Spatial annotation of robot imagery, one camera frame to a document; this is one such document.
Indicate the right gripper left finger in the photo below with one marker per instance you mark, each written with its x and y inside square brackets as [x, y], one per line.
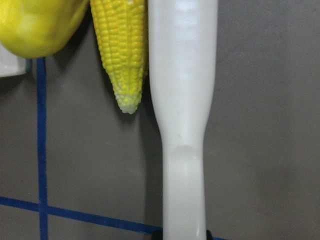
[157, 235]

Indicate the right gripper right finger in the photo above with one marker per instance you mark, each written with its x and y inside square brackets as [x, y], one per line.
[209, 235]

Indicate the yellow toy corn cob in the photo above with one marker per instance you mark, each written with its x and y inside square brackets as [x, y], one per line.
[121, 29]

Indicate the beige plastic dustpan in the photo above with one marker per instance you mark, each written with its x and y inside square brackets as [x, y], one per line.
[12, 65]

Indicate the yellow toy bell pepper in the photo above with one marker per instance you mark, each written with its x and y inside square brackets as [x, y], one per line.
[39, 28]

